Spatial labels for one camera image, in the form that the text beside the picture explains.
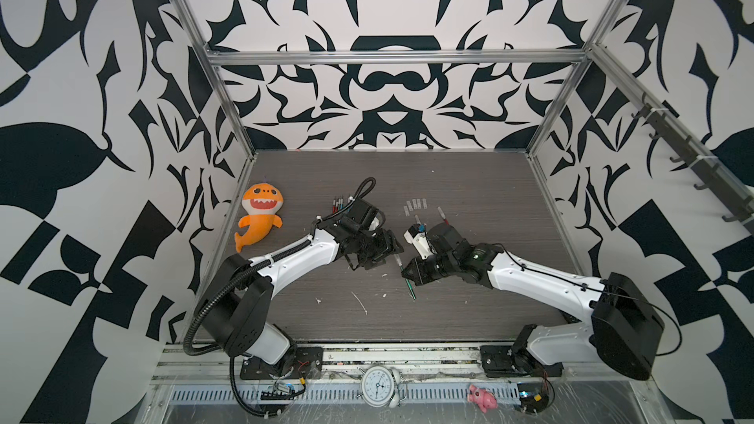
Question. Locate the orange shark plush toy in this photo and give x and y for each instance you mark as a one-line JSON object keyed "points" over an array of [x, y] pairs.
{"points": [[261, 203]]}

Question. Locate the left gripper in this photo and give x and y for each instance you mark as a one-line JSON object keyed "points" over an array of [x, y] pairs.
{"points": [[385, 246]]}

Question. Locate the green circuit board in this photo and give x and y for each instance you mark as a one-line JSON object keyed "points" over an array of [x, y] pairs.
{"points": [[535, 398]]}

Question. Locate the white alarm clock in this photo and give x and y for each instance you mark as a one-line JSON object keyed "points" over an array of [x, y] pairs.
{"points": [[380, 387]]}

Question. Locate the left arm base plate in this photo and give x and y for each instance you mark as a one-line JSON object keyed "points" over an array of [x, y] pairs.
{"points": [[296, 363]]}

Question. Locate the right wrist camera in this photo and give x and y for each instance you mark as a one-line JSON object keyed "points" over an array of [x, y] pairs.
{"points": [[416, 236]]}

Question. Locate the wall hook rack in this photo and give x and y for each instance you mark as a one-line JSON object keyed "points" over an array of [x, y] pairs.
{"points": [[711, 172]]}

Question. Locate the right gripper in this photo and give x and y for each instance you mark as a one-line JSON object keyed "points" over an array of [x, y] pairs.
{"points": [[414, 273]]}

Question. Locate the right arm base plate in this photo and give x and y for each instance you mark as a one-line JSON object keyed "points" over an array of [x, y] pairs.
{"points": [[500, 362]]}

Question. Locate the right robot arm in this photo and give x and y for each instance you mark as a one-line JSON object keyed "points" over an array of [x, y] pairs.
{"points": [[614, 323]]}

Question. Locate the pink pig toy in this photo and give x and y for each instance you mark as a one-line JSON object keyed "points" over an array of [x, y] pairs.
{"points": [[482, 398]]}

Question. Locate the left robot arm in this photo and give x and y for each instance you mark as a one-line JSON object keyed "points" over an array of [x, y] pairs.
{"points": [[231, 316]]}

